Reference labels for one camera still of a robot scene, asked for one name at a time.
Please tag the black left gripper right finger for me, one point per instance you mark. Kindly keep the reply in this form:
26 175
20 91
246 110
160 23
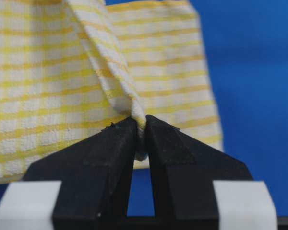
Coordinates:
197 187

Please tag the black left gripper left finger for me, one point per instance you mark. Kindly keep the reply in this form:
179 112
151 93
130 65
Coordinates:
73 188

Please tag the blue table cloth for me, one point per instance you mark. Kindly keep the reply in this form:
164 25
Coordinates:
247 46

